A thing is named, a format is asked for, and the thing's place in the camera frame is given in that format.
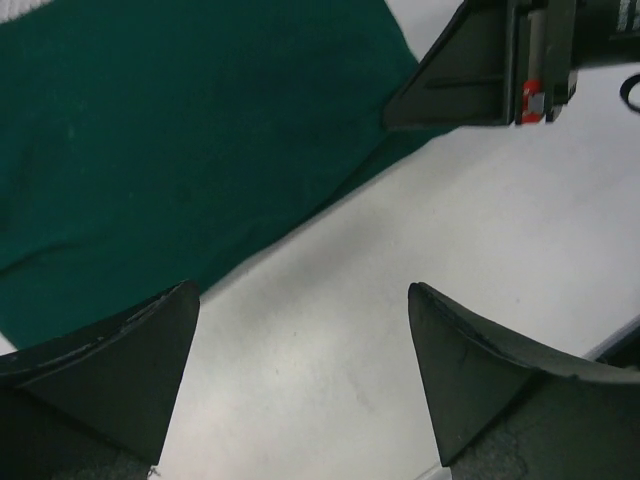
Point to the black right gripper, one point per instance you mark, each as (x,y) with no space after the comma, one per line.
(467,76)

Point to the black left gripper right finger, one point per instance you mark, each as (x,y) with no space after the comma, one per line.
(504,406)

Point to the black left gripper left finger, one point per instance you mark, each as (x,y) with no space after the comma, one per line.
(97,403)

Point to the green surgical drape cloth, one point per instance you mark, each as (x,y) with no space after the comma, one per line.
(144,143)

